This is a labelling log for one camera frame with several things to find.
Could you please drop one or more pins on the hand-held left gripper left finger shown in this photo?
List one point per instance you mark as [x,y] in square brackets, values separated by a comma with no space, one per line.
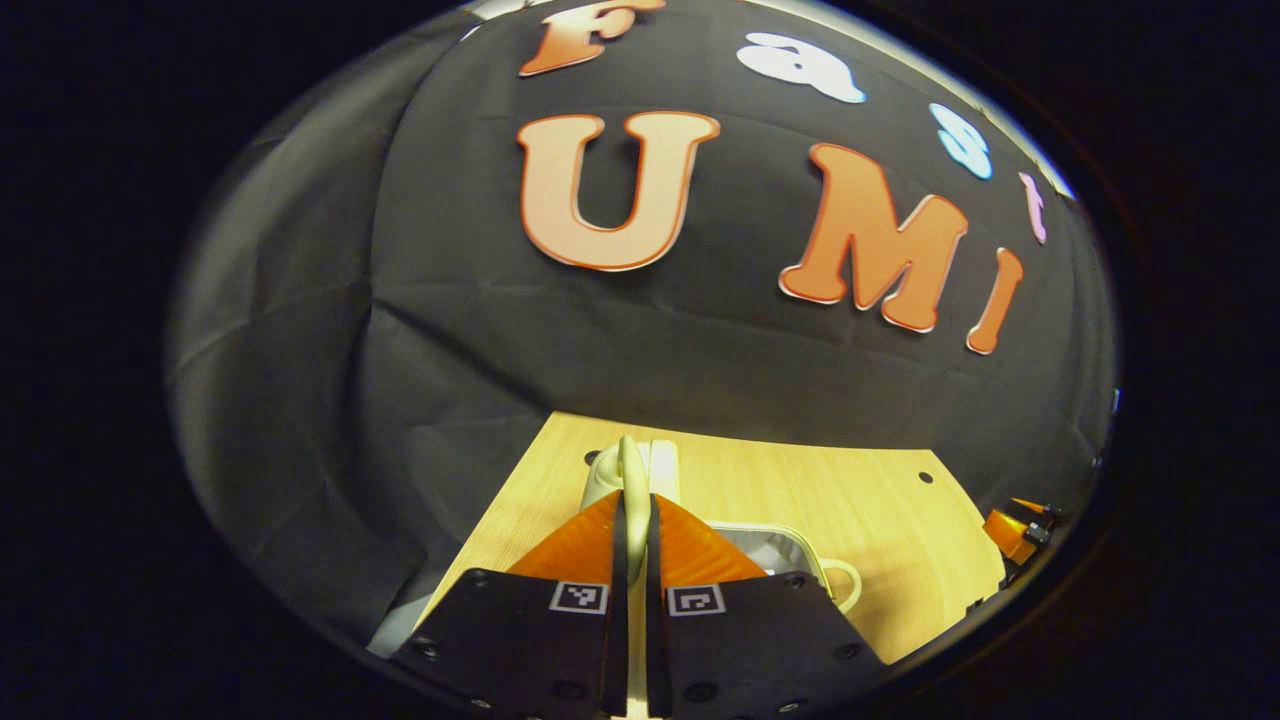
[618,620]

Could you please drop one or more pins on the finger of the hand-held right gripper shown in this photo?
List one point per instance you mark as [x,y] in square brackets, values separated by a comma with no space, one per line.
[1040,508]
[1010,535]

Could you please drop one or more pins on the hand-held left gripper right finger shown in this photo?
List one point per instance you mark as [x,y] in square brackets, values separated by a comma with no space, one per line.
[655,630]

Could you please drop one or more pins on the pale yellow small suitcase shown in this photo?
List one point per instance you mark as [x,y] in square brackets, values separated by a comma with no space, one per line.
[635,480]

